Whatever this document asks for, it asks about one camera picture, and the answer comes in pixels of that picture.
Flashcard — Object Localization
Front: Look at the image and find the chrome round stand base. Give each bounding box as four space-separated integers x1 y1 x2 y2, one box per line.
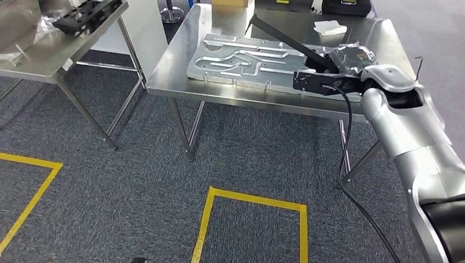
160 0 185 24

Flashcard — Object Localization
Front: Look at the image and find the stainless steel workbench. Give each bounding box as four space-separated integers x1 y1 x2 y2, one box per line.
145 3 419 183

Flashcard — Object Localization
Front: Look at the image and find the stainless steel side table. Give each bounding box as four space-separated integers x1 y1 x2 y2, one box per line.
0 0 147 151

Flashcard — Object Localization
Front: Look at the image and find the white cabinet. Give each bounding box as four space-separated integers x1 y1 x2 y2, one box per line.
89 0 169 83

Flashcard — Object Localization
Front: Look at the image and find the yellow floor tape square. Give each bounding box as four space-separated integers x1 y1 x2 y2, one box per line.
190 186 309 263

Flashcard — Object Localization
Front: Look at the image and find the white folded cloth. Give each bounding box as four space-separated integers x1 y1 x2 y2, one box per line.
313 19 348 37

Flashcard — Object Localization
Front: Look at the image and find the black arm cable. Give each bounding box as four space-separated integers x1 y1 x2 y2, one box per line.
320 83 402 263

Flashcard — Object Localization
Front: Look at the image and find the aluminium fixture plate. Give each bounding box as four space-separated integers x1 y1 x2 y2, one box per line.
186 33 364 96

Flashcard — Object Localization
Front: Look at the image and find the black case with yellow label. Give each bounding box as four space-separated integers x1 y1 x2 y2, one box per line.
321 0 373 18
254 0 315 12

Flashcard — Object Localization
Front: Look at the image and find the cardboard box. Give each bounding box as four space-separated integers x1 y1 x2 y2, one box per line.
211 0 255 8

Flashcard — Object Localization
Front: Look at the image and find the black plastic frame part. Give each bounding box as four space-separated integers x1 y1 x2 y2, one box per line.
248 14 341 74

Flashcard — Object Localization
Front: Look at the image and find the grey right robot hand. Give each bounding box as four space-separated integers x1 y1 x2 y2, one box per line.
327 42 378 78

